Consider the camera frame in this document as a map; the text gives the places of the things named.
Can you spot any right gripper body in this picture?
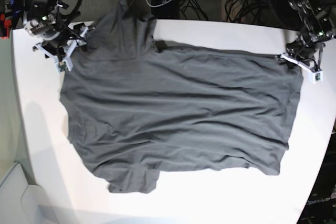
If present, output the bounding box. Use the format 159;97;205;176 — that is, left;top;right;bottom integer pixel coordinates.
23;15;80;47

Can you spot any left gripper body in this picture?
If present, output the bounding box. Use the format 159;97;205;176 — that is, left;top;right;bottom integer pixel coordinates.
286;28;335;59

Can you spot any dark grey t-shirt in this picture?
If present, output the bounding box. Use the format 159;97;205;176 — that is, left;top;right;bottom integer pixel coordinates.
60;1;303;194

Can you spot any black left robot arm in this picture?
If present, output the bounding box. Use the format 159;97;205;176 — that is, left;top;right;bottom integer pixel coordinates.
286;0;335;59

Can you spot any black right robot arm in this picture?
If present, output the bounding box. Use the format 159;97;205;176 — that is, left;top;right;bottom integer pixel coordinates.
23;0;83;57

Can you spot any red clamp tool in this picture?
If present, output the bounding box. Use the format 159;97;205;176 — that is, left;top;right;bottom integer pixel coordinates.
1;13;12;39

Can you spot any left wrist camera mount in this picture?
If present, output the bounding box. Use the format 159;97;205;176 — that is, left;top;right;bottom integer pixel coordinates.
275;41;325;84

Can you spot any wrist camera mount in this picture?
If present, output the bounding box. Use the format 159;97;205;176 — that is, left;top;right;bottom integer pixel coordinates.
33;23;95;73
275;41;325;84

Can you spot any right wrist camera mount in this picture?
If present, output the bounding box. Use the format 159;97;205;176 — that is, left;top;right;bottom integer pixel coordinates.
33;23;95;73

